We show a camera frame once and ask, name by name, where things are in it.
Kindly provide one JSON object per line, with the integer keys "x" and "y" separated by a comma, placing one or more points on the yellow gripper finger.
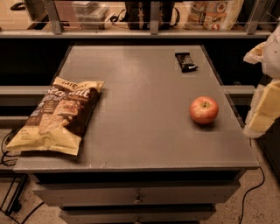
{"x": 255, "y": 55}
{"x": 264, "y": 109}

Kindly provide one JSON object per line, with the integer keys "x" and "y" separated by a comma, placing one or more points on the black rxbar chocolate bar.
{"x": 185, "y": 62}

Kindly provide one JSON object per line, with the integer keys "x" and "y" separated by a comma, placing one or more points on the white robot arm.
{"x": 271, "y": 56}

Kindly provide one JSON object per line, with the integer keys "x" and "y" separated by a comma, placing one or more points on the colourful snack bag on shelf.
{"x": 215, "y": 15}

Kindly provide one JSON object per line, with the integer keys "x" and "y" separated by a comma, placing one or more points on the brown sea salt chip bag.
{"x": 60, "y": 121}

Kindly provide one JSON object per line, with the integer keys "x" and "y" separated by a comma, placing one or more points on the red apple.
{"x": 204, "y": 110}

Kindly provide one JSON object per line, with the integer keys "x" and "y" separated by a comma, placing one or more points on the upper drawer front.
{"x": 130, "y": 194}

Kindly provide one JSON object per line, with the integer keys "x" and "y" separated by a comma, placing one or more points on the drawer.
{"x": 130, "y": 194}
{"x": 137, "y": 214}

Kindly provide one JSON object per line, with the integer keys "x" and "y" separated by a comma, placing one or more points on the black backpack on shelf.
{"x": 137, "y": 15}

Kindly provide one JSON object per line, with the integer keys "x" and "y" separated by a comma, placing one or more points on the grey drawer cabinet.
{"x": 141, "y": 129}

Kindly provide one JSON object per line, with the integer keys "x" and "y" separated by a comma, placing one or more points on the clear plastic container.
{"x": 90, "y": 14}

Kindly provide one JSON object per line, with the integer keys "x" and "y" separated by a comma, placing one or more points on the lower drawer front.
{"x": 137, "y": 214}

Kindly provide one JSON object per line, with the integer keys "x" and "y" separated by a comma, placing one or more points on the black metal stand left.
{"x": 10, "y": 200}

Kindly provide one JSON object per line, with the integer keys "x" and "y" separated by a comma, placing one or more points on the grey metal shelf rail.
{"x": 56, "y": 19}

